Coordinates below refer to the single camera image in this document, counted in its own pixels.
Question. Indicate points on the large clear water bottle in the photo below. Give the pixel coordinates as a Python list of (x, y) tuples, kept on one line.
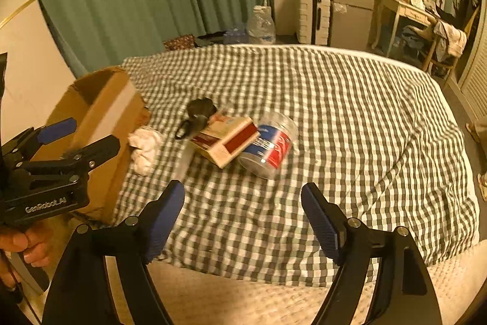
[(261, 24)]

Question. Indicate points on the white suitcase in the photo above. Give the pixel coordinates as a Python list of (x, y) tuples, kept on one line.
[(312, 12)]

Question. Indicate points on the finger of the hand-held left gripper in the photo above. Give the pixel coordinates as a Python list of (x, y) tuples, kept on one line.
[(97, 150), (57, 130)]

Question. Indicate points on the black glossy object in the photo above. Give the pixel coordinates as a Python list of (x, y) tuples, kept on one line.
[(199, 113)]

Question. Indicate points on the patterned brown bag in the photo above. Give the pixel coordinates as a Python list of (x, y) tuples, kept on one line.
[(179, 43)]

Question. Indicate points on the dark blue bag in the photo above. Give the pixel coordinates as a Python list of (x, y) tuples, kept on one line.
[(413, 37)]

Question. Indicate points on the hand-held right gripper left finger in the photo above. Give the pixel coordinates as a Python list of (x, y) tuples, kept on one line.
[(163, 222)]

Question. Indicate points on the pack of water bottles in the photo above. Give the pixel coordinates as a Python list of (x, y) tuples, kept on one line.
[(236, 35)]

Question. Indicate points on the white louvered wardrobe door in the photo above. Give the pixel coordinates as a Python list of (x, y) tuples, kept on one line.
[(475, 73)]

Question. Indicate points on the clear jar red blue label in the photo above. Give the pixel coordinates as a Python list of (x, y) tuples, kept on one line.
[(270, 150)]

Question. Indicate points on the crumpled white tissue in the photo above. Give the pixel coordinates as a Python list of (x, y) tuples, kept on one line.
[(144, 146)]

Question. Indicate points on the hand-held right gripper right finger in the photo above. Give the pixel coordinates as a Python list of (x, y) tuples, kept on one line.
[(321, 222)]

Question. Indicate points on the brown cardboard box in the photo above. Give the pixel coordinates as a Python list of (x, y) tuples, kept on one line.
[(99, 111)]

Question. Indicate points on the white cloth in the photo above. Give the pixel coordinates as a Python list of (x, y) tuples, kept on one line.
[(451, 39)]

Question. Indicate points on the green checked blanket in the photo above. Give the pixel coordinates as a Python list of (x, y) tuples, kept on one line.
[(342, 100)]

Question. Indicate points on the tan and red carton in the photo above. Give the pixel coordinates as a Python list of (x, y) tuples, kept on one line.
[(228, 138)]

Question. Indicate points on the grey mini fridge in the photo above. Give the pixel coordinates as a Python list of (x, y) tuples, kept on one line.
[(352, 9)]

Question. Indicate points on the white vanity desk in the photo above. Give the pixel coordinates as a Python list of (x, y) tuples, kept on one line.
[(403, 7)]

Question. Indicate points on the person's left hand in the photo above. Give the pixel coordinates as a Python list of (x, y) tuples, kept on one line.
[(23, 241)]

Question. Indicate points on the wooden chair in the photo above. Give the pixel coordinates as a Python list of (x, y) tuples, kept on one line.
[(437, 54)]

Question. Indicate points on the black clothes pile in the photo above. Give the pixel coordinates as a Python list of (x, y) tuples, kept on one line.
[(209, 38)]

